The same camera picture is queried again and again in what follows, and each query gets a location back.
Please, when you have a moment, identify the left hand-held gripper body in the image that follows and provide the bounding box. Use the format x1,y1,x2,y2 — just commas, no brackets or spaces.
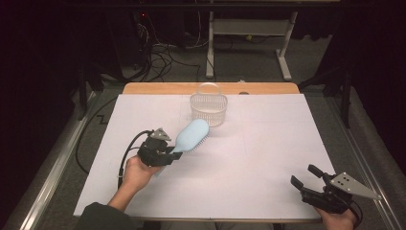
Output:
137,127,180,168

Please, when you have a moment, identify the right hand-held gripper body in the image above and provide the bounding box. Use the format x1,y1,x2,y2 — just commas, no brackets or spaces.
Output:
301,172,383,215

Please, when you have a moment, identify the light blue hairbrush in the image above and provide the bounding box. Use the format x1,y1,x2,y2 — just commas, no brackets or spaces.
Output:
154,118,211,177

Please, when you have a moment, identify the white plastic mesh basket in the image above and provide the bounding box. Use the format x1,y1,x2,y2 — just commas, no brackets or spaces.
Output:
190,81,229,128

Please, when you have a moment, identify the person's right hand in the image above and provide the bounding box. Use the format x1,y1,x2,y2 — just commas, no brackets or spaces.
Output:
314,205,358,230

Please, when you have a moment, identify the person's left hand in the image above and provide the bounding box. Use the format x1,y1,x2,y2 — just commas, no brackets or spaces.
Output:
123,155,164,195

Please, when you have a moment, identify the white table cover sheet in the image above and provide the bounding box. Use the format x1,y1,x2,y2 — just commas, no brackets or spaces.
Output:
73,93,336,222

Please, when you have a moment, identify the black stand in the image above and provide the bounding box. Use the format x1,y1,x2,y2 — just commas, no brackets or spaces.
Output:
298,63,355,128

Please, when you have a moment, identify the metal floor rail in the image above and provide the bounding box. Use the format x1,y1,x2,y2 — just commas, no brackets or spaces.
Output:
325,95,406,230
18,90,97,230

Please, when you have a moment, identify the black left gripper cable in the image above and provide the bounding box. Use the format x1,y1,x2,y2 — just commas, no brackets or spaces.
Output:
75,95,154,190

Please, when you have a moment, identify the tangle of floor cables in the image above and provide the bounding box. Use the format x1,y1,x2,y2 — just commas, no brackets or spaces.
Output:
133,12,202,82

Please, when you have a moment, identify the white metal desk frame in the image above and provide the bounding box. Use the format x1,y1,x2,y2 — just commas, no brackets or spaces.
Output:
205,11,300,82

